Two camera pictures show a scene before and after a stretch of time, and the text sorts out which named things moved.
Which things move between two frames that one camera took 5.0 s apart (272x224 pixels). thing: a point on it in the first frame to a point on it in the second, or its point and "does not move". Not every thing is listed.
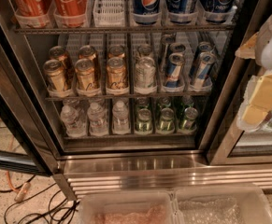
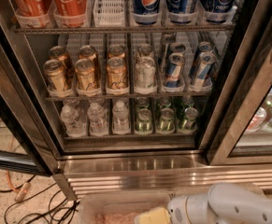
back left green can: [142, 103] does not move
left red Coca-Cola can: [31, 5] does not move
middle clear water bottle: [98, 122] does not move
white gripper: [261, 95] to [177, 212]
